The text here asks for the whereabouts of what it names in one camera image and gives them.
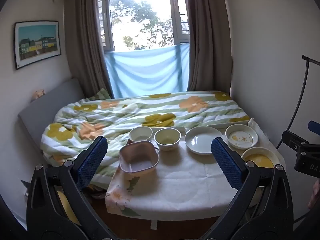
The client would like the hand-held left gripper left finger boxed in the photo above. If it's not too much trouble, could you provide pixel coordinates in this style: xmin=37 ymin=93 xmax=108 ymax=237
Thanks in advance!
xmin=26 ymin=135 xmax=118 ymax=240

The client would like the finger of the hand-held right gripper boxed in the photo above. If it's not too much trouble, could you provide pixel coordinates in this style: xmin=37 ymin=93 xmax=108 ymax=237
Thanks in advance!
xmin=308 ymin=120 xmax=320 ymax=133
xmin=281 ymin=130 xmax=312 ymax=157

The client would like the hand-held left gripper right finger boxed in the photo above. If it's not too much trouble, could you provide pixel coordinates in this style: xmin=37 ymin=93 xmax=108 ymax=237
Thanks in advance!
xmin=211 ymin=137 xmax=294 ymax=240

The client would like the duck print plate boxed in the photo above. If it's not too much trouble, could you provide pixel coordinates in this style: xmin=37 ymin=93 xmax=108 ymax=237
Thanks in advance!
xmin=225 ymin=124 xmax=258 ymax=150

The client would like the yellow ribbed plate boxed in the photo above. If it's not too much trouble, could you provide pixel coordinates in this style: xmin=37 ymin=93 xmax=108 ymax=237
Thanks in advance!
xmin=241 ymin=147 xmax=280 ymax=169

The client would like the plain white plate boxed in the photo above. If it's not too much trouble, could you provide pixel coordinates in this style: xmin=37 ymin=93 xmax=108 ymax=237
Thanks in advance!
xmin=184 ymin=126 xmax=227 ymax=155

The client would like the pink square divided dish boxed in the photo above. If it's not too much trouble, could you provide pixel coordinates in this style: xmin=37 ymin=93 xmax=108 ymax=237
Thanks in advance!
xmin=119 ymin=141 xmax=160 ymax=173

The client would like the white ribbed bowl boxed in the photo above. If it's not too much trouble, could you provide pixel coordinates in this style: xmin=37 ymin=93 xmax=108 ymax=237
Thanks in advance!
xmin=129 ymin=126 xmax=153 ymax=143

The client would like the cream round bowl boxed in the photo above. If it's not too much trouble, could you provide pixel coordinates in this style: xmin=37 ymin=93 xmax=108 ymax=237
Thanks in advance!
xmin=154 ymin=128 xmax=181 ymax=151

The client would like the person's right hand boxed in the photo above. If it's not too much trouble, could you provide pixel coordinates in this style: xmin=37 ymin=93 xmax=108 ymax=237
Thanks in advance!
xmin=308 ymin=179 xmax=320 ymax=210

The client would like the cream floral tablecloth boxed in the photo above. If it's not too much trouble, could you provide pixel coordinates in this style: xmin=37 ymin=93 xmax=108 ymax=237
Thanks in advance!
xmin=105 ymin=119 xmax=287 ymax=217

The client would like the green striped pillow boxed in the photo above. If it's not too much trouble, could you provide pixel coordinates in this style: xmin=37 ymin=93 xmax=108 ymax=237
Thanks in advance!
xmin=86 ymin=88 xmax=113 ymax=100

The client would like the grey headboard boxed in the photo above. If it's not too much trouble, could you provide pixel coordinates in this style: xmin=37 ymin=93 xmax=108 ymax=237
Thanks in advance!
xmin=17 ymin=78 xmax=87 ymax=153

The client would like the floral striped blanket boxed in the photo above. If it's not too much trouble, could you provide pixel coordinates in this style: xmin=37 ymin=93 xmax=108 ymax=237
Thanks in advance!
xmin=41 ymin=90 xmax=252 ymax=180

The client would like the light blue cloth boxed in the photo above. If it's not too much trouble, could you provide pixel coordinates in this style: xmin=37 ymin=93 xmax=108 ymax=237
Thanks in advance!
xmin=104 ymin=42 xmax=190 ymax=98

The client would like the brown curtain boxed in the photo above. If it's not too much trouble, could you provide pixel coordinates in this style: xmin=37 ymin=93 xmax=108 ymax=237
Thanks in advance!
xmin=64 ymin=0 xmax=115 ymax=99
xmin=184 ymin=0 xmax=234 ymax=93

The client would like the window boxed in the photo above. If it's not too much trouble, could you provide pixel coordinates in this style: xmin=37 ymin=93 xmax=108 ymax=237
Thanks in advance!
xmin=96 ymin=0 xmax=190 ymax=52

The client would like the framed wall picture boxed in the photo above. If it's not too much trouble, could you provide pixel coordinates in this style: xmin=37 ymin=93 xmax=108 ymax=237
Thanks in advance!
xmin=14 ymin=20 xmax=62 ymax=70

